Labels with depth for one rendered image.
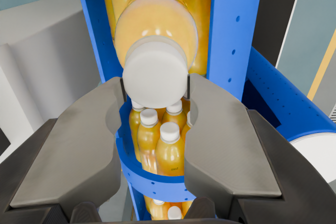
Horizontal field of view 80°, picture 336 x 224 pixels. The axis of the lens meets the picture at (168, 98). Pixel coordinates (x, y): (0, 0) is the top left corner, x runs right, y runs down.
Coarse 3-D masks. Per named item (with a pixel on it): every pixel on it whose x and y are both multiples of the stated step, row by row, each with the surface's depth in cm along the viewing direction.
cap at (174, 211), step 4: (172, 208) 59; (176, 208) 59; (168, 212) 58; (172, 212) 58; (176, 212) 58; (180, 212) 58; (168, 216) 57; (172, 216) 57; (176, 216) 57; (180, 216) 58
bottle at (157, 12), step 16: (144, 0) 15; (160, 0) 15; (176, 0) 16; (128, 16) 14; (144, 16) 13; (160, 16) 13; (176, 16) 14; (128, 32) 14; (144, 32) 13; (160, 32) 13; (176, 32) 13; (192, 32) 15; (128, 48) 14; (176, 48) 13; (192, 48) 15
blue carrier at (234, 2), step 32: (96, 0) 37; (224, 0) 22; (256, 0) 27; (96, 32) 37; (224, 32) 25; (224, 64) 27; (128, 96) 53; (128, 128) 56; (128, 160) 43; (160, 192) 41
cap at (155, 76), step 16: (144, 48) 11; (160, 48) 11; (128, 64) 11; (144, 64) 11; (160, 64) 11; (176, 64) 11; (128, 80) 12; (144, 80) 12; (160, 80) 12; (176, 80) 12; (144, 96) 12; (160, 96) 12; (176, 96) 12
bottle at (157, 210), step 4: (152, 200) 64; (152, 204) 63; (156, 204) 63; (160, 204) 62; (164, 204) 63; (168, 204) 64; (152, 208) 63; (156, 208) 62; (160, 208) 62; (164, 208) 63; (168, 208) 64; (152, 212) 64; (156, 212) 63; (160, 212) 62; (164, 212) 63; (152, 216) 65; (156, 216) 63; (160, 216) 63; (164, 216) 63
